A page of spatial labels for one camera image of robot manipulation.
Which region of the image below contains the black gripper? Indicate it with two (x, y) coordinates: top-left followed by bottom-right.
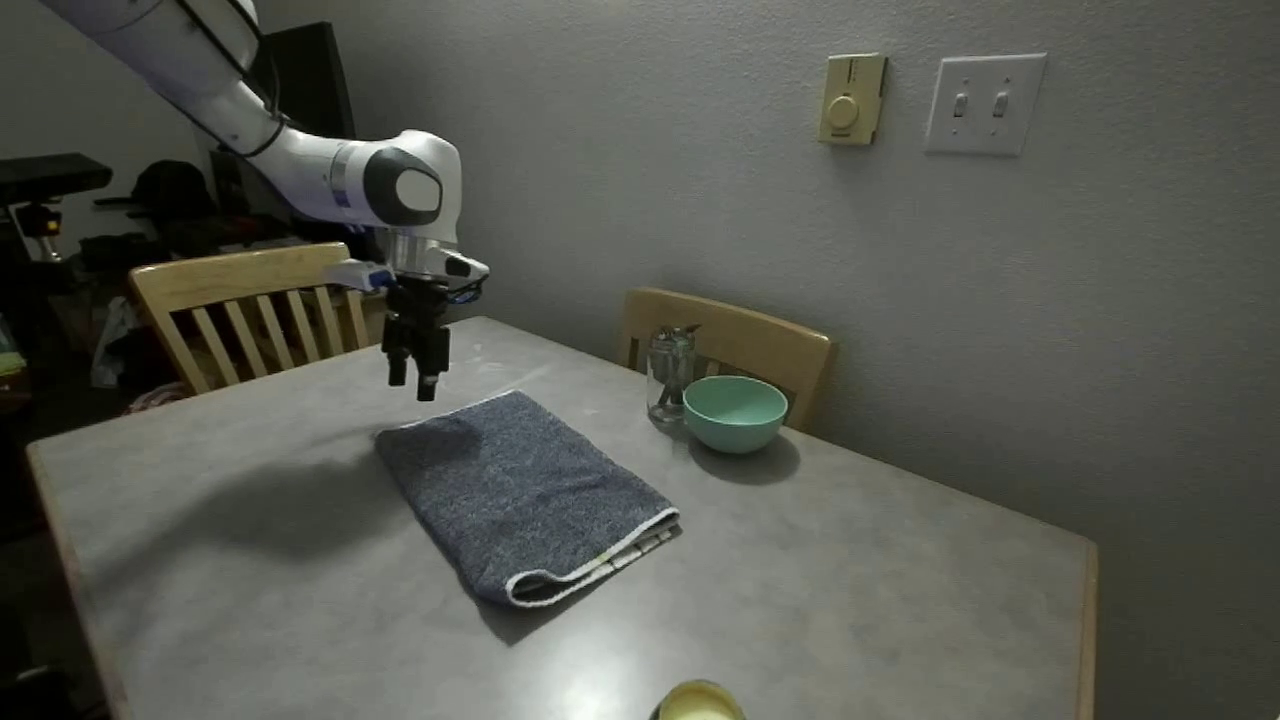
(379, 271), (458, 405)

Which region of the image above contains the grey towel with white stripes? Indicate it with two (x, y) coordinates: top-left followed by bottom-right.
(374, 387), (684, 612)

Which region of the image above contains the wooden chair with slatted back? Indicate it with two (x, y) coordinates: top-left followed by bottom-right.
(129, 241), (394, 399)

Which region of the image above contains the clear drinking glass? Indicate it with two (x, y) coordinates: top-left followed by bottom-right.
(643, 321), (707, 432)

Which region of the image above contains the black monitor screen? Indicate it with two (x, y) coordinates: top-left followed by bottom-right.
(209, 15), (360, 250)

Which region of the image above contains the teal ceramic bowl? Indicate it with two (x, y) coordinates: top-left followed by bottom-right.
(679, 373), (793, 459)

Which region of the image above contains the wooden chair with solid back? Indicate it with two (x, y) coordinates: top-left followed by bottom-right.
(620, 285), (839, 435)

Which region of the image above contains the black padded stand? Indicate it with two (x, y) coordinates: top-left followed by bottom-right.
(0, 148), (117, 250)

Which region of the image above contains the glass jar with yellow candle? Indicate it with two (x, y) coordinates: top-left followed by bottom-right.
(650, 676), (750, 720)

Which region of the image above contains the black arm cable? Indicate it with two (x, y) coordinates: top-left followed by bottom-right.
(177, 0), (294, 154)

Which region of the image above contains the beige wall thermostat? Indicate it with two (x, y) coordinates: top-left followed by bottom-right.
(818, 48), (893, 154)

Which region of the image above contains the white double light switch plate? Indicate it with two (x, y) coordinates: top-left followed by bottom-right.
(920, 48), (1051, 159)

